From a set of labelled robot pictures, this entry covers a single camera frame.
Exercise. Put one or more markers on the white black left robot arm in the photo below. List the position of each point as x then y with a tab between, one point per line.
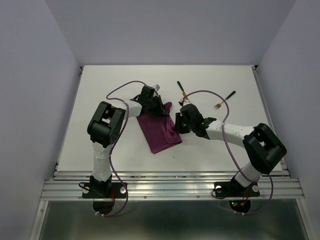
105	128

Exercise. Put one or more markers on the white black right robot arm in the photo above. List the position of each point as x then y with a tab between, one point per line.
263	147

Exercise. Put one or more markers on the aluminium front rail frame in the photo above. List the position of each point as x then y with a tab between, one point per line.
169	185

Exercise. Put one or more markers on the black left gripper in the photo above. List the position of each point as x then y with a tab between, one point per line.
161	111

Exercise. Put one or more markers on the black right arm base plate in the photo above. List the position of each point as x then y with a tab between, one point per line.
232	189

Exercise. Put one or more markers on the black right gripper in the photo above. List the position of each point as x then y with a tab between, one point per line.
178	128

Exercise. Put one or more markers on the aluminium left side rail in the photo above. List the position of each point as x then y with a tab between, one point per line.
66	115

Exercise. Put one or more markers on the aluminium rail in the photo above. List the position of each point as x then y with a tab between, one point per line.
66	115
265	100

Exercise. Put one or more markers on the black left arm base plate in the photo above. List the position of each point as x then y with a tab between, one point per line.
114	191

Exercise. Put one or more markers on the aluminium right side rail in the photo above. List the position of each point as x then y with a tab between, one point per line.
265	100

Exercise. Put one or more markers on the purple cloth napkin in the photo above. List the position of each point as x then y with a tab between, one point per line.
159	132

